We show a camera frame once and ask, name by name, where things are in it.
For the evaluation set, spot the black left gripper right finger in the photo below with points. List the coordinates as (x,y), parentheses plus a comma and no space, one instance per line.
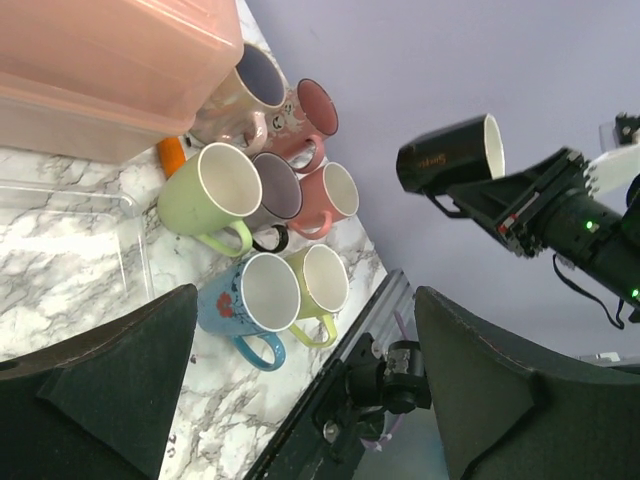
(508,408)

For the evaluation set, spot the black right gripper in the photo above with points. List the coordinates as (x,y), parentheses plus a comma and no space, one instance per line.
(545,206)

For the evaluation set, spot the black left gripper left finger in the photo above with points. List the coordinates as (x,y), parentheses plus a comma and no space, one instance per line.
(99,405)

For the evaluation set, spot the black mug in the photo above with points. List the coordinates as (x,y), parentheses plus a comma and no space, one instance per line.
(465,152)

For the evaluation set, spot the salmon pink mug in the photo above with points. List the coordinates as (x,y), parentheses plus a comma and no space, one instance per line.
(329,195)

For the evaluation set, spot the green faceted mug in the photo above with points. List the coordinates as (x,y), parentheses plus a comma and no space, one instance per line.
(324,290)

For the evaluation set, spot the blue mug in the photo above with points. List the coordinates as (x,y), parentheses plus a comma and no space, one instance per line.
(250,303)

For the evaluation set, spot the pink ghost pattern mug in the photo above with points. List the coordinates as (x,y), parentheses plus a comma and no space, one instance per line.
(306,120)

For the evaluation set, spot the purple mug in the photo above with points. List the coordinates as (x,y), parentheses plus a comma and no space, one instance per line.
(282,200)

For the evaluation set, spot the light green round mug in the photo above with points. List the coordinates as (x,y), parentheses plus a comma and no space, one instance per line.
(210,197)

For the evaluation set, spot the iridescent beige mug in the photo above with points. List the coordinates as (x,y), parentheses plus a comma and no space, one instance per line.
(240,104)

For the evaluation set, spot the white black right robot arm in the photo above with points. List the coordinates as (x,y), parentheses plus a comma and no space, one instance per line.
(611,259)

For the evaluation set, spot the clear plastic tray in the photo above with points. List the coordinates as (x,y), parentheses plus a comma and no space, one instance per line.
(61,233)

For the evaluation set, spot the orange black screwdriver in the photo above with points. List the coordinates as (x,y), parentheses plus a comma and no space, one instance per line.
(171,155)

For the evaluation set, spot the translucent pink plastic toolbox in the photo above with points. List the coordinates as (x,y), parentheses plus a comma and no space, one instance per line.
(107,80)

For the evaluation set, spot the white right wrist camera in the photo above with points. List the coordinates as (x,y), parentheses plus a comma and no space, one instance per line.
(618,163)

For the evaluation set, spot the aluminium table frame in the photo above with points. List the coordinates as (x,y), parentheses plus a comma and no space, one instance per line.
(388,316)

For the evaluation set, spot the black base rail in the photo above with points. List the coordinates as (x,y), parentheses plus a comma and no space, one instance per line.
(325,435)

